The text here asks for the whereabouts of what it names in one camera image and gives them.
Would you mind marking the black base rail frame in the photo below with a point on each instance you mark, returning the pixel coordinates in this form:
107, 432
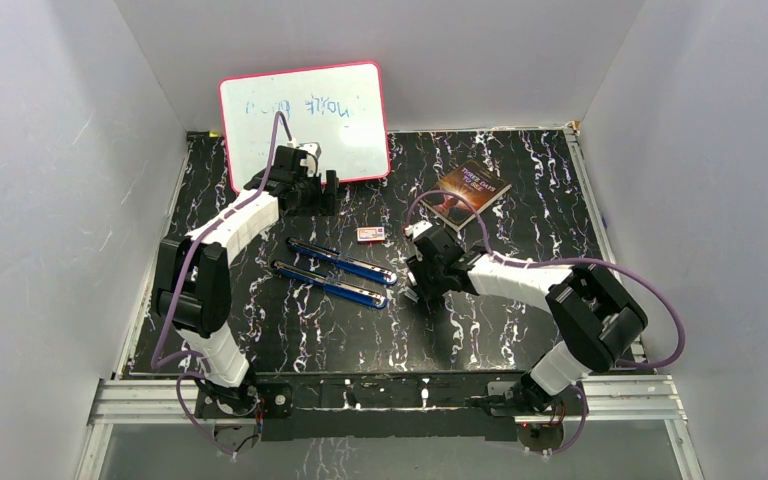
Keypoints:
383, 405

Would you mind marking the small red staple box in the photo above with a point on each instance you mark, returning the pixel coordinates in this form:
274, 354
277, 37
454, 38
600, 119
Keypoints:
371, 234

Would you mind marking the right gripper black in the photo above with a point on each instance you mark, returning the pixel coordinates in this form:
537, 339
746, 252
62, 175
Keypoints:
416, 266

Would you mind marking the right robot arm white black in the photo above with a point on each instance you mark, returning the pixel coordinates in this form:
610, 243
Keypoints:
597, 318

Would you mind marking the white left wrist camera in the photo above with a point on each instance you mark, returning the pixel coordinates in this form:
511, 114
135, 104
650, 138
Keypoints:
312, 151

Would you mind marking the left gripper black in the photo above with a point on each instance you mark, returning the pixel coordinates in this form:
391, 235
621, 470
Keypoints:
324, 203

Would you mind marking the whiteboard with pink frame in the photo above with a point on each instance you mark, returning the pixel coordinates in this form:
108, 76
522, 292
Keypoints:
339, 107

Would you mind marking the paperback book orange cover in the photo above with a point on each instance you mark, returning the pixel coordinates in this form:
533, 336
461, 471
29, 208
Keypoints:
470, 186

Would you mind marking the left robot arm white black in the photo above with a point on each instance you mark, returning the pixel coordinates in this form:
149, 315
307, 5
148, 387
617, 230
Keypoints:
192, 293

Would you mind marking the grey staple strip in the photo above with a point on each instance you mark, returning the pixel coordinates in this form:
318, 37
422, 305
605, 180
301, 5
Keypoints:
411, 295

